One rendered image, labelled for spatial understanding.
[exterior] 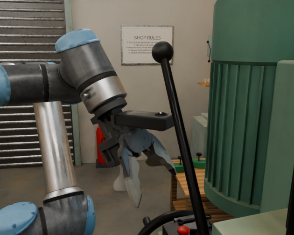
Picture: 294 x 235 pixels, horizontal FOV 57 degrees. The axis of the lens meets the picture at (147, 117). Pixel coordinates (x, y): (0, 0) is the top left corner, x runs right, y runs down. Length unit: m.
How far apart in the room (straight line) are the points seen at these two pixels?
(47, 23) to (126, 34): 0.89
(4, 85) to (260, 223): 0.55
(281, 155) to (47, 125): 0.92
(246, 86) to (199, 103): 3.27
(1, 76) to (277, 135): 0.53
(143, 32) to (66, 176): 2.54
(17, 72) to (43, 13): 2.78
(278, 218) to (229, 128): 0.17
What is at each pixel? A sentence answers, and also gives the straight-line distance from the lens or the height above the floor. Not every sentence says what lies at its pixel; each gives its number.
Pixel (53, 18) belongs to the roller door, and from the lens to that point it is 3.38.
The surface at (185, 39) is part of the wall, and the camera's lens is 3.50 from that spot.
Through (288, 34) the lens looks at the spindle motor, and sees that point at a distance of 0.36.
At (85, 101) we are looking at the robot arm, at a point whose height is 1.33.
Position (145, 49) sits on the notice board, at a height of 1.43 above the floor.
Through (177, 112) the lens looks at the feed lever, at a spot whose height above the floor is 1.34.
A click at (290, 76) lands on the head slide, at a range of 0.32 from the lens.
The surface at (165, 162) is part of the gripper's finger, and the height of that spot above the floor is 1.19.
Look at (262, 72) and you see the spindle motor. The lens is 0.36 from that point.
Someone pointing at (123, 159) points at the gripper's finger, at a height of 1.24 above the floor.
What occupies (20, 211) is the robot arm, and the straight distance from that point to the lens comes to 1.05.
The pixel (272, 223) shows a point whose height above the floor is 1.30.
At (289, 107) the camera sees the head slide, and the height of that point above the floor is 1.37.
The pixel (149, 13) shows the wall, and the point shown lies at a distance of 3.42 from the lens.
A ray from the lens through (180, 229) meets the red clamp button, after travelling 0.69.
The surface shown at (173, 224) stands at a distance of 0.73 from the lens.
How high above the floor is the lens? 1.43
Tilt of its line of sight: 14 degrees down
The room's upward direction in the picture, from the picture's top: straight up
